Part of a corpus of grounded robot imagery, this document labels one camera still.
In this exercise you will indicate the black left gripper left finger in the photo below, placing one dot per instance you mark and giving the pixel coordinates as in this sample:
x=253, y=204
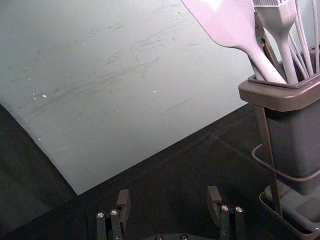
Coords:
x=123, y=203

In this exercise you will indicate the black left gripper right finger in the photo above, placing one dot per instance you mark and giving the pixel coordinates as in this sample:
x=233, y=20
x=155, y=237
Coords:
x=213, y=200

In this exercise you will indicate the black table cloth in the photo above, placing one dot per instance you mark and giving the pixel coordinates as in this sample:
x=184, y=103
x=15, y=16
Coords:
x=175, y=175

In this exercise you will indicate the black rack with steel bars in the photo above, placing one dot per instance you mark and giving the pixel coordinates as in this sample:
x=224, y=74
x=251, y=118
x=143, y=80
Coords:
x=271, y=160

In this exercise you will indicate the grey plastic utensil holder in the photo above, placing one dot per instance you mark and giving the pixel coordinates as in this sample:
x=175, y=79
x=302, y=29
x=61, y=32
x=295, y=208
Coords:
x=295, y=140

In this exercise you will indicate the pale grey silicone spatula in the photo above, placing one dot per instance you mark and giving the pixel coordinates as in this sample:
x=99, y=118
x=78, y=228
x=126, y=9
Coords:
x=230, y=22

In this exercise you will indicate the pale grey silicone brush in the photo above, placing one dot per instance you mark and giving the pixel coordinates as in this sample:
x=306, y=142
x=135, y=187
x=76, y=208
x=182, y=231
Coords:
x=280, y=22

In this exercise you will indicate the pale grey silicone whisk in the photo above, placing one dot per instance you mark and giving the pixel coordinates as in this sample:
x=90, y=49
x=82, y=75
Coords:
x=317, y=37

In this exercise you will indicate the pale wall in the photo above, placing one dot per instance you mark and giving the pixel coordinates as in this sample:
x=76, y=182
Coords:
x=100, y=75

